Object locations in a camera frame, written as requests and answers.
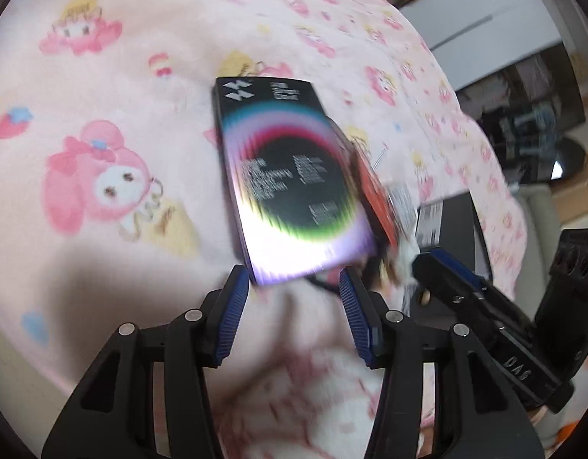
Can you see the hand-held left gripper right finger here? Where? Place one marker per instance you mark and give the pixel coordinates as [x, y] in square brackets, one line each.
[355, 315]

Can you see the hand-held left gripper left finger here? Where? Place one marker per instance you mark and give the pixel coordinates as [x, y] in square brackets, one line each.
[231, 308]

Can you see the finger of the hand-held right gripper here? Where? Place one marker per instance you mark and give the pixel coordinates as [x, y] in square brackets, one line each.
[459, 270]
[442, 287]

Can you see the black cardboard container box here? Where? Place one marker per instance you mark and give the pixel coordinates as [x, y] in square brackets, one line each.
[459, 229]

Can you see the red snack packet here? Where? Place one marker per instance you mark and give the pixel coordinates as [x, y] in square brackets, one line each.
[377, 201]

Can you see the beige sofa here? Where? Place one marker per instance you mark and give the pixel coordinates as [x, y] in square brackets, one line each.
[538, 220]

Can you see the black round stand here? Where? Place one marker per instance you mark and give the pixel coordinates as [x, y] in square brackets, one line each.
[552, 158]

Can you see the dark glass-front cabinet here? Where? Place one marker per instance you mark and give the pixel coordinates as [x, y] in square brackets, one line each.
[528, 91]

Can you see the white cabinet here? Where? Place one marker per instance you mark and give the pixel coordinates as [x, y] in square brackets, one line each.
[476, 14]

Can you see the pink printed blanket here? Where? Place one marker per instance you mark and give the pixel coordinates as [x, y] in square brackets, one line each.
[131, 33]

